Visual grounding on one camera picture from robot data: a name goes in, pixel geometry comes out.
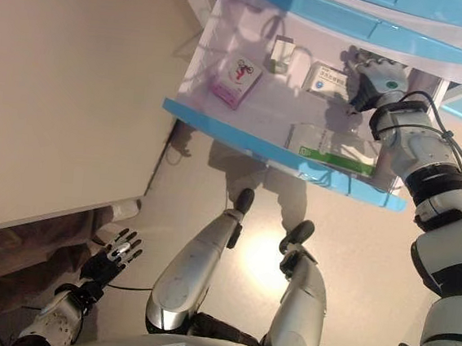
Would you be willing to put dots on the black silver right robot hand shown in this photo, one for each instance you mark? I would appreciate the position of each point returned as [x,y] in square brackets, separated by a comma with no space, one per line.
[381,83]

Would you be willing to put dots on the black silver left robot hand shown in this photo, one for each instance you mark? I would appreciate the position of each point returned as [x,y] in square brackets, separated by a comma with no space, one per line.
[119,252]

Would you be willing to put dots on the white blue medicine box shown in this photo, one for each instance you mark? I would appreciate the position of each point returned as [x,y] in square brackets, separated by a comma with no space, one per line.
[325,82]

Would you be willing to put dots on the blue white cart drawer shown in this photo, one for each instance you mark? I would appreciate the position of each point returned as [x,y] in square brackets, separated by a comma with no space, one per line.
[258,147]
[435,8]
[351,25]

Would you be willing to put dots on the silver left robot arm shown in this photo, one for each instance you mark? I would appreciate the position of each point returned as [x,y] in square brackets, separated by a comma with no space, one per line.
[62,312]

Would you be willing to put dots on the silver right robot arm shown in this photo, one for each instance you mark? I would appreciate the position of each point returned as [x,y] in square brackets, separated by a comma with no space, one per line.
[421,150]

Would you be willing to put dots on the green white medicine box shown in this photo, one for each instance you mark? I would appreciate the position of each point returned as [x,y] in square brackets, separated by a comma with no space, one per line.
[331,150]

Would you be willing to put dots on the pink white medicine box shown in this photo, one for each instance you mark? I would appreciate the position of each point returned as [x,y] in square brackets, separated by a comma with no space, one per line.
[235,81]

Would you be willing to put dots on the white sneaker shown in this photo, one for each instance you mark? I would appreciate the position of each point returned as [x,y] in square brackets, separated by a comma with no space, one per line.
[125,208]

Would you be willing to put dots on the silver left robot leg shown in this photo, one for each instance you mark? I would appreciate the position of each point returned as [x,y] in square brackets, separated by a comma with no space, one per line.
[189,267]

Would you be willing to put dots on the silver robot leg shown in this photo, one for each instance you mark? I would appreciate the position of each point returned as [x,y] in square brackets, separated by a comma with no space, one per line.
[189,267]
[299,310]

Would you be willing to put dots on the brown trousers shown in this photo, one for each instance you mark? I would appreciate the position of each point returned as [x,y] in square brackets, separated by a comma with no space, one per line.
[23,251]

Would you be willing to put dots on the silver right robot leg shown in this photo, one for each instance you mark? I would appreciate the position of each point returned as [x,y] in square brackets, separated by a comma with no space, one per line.
[299,310]

